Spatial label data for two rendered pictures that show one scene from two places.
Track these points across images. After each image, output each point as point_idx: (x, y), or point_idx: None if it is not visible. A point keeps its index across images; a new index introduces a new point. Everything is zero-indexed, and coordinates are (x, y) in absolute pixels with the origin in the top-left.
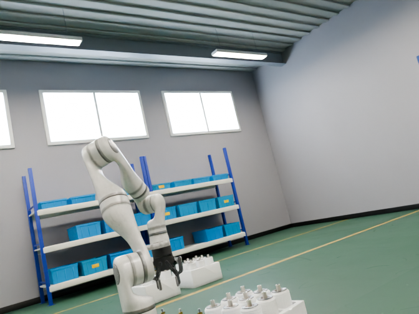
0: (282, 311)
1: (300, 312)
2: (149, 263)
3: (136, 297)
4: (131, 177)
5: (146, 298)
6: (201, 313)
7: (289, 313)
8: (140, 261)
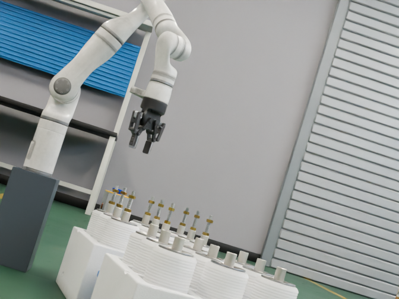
0: (127, 269)
1: (125, 296)
2: (50, 80)
3: (46, 106)
4: (148, 12)
5: (46, 109)
6: (129, 196)
7: (122, 276)
8: None
